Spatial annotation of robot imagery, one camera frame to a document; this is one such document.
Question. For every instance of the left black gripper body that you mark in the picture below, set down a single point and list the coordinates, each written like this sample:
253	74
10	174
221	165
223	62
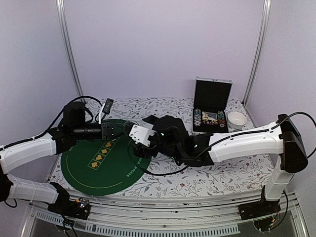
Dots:
105	129

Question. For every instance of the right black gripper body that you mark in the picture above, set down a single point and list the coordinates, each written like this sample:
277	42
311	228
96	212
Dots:
169	152

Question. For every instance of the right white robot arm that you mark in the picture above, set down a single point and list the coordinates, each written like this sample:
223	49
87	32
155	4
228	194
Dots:
281	138

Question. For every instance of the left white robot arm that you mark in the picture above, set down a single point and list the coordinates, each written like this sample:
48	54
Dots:
55	140

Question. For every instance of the poker chips in case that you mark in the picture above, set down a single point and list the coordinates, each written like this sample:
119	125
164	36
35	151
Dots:
220	116

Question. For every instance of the round green poker mat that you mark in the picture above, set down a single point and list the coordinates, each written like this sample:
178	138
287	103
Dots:
100	168

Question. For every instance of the card deck in case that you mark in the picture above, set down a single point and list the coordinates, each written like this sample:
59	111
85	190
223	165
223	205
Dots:
208	116

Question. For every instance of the aluminium poker chip case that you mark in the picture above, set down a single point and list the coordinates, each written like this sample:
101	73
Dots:
211	95

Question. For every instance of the white ceramic bowl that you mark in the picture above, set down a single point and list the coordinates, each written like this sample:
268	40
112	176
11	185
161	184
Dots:
237	119

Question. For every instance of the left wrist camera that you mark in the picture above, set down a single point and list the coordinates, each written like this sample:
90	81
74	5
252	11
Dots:
104	110

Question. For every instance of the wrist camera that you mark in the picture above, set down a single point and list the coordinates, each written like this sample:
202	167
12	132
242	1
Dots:
104	110
140	135

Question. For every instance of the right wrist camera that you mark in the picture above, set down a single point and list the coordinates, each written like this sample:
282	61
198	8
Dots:
140	135

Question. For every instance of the front aluminium rail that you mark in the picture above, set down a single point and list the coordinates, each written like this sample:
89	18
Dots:
119	216

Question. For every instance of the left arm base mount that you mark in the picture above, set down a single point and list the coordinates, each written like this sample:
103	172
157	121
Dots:
79	208

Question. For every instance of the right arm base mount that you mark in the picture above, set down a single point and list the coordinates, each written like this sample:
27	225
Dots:
266	212

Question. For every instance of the left aluminium frame post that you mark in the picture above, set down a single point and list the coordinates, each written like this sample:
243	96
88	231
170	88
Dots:
68	47

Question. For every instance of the aluminium frame post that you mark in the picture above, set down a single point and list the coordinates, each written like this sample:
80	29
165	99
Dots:
68	47
258	51

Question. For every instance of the right aluminium frame post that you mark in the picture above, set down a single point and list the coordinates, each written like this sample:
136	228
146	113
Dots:
258	51

